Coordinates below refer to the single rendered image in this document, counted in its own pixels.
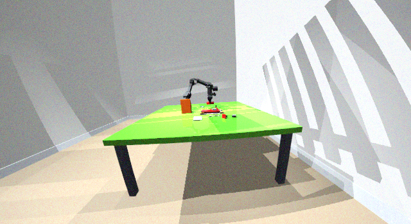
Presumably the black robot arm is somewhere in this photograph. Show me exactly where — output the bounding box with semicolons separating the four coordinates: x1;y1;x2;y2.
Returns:
183;78;218;99

